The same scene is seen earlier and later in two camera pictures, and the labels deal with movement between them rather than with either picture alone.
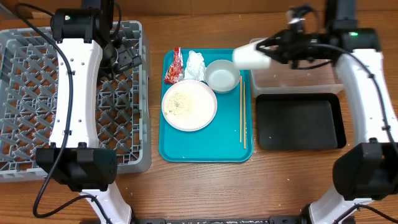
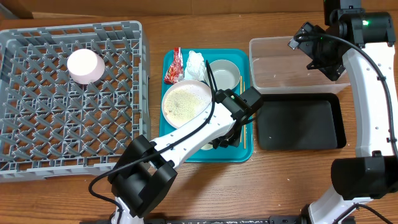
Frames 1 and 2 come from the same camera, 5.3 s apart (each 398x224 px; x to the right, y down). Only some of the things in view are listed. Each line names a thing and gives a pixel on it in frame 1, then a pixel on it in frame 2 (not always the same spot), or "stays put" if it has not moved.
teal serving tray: x=206 y=107 stays put
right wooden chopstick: x=244 y=114 stays put
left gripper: x=129 y=56 → x=234 y=140
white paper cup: x=249 y=57 → x=207 y=146
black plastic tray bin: x=300 y=121 stays put
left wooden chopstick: x=240 y=106 stays put
